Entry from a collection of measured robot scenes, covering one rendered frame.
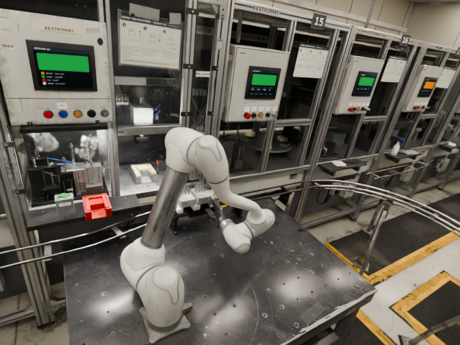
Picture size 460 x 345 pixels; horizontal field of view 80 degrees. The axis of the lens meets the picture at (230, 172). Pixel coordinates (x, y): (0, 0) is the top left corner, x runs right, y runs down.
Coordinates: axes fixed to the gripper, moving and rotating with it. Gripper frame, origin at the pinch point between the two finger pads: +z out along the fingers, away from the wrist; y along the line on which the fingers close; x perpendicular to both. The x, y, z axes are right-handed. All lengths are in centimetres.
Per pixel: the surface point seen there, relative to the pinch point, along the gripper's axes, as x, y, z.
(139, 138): 32, 30, 43
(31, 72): 81, 70, 23
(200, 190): 0.6, 2.7, 14.0
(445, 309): -189, -90, -89
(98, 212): 62, 2, 10
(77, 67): 63, 74, 21
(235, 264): -4.0, -22.3, -30.6
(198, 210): 4.8, -6.8, 5.9
